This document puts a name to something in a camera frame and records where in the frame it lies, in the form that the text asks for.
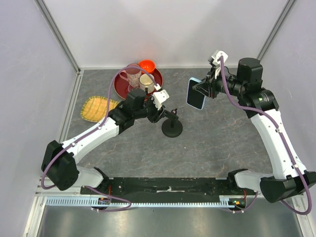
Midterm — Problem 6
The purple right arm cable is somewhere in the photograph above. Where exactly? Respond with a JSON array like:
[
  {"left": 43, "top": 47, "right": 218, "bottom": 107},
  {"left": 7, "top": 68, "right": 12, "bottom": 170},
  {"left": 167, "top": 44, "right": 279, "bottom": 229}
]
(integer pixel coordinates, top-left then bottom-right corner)
[{"left": 218, "top": 55, "right": 313, "bottom": 215}]

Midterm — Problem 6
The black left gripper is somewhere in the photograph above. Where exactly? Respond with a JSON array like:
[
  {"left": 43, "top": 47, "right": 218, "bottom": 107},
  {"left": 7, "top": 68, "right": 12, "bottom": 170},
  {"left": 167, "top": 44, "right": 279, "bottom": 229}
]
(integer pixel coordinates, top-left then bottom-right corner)
[{"left": 134, "top": 93, "right": 166, "bottom": 124}]

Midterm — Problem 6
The yellow bamboo tray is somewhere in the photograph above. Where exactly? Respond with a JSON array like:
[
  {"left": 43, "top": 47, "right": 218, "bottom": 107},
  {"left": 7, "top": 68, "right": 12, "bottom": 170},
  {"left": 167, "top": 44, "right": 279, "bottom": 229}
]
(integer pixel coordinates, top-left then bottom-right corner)
[{"left": 80, "top": 96, "right": 119, "bottom": 122}]

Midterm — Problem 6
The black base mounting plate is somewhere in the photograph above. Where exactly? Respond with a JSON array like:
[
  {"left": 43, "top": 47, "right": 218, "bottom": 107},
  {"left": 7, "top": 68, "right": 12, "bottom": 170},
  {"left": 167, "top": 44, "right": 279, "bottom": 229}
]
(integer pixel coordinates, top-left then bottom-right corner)
[{"left": 95, "top": 177, "right": 254, "bottom": 199}]

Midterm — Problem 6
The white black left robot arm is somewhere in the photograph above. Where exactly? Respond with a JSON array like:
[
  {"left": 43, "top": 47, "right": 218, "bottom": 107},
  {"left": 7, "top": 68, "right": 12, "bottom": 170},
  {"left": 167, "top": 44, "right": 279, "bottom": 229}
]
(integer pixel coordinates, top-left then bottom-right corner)
[{"left": 41, "top": 89, "right": 169, "bottom": 194}]

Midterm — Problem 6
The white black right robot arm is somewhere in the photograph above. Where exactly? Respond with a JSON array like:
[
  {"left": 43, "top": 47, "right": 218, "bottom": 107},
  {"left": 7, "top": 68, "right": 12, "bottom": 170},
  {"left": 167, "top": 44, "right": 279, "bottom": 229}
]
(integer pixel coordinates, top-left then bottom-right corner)
[{"left": 187, "top": 58, "right": 316, "bottom": 203}]

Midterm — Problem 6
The pink floral mug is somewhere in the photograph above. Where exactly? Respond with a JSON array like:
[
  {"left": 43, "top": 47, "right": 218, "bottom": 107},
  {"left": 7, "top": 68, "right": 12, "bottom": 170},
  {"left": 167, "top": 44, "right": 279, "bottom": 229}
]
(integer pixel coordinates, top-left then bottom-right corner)
[{"left": 119, "top": 64, "right": 142, "bottom": 87}]

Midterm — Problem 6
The black phone stand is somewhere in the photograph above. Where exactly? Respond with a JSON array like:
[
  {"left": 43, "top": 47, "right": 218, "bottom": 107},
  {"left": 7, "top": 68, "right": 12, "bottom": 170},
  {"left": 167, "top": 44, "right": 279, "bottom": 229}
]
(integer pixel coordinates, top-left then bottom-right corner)
[{"left": 161, "top": 108, "right": 183, "bottom": 138}]

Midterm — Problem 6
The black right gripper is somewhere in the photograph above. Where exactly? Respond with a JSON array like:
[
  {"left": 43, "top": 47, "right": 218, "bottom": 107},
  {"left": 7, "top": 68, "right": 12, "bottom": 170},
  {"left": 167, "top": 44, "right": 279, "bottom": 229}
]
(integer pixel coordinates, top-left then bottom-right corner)
[{"left": 194, "top": 65, "right": 246, "bottom": 98}]

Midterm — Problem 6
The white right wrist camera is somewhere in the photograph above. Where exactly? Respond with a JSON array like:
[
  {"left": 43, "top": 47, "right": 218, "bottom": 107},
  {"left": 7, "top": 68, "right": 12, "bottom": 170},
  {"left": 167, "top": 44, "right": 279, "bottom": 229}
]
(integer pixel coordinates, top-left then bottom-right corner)
[{"left": 208, "top": 50, "right": 228, "bottom": 79}]

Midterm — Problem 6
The slotted grey cable duct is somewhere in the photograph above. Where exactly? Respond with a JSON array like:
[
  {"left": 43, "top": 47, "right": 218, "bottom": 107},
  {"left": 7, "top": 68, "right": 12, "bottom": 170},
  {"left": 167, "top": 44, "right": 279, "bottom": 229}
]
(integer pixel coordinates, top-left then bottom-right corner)
[{"left": 45, "top": 192, "right": 244, "bottom": 207}]

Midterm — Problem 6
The smartphone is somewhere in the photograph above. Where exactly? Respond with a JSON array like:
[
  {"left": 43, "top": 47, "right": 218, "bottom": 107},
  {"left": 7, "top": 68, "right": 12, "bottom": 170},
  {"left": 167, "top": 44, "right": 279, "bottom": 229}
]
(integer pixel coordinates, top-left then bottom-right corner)
[{"left": 186, "top": 78, "right": 205, "bottom": 110}]

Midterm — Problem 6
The orange bowl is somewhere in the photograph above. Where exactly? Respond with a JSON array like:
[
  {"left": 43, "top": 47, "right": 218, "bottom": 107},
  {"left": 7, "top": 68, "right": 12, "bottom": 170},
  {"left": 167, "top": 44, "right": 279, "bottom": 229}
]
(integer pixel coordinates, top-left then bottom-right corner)
[{"left": 138, "top": 60, "right": 156, "bottom": 74}]

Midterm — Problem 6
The round red tray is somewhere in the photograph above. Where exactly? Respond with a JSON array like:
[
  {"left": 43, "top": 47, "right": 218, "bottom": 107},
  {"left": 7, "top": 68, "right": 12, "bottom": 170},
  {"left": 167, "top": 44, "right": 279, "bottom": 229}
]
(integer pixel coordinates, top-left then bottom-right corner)
[{"left": 114, "top": 69, "right": 163, "bottom": 100}]

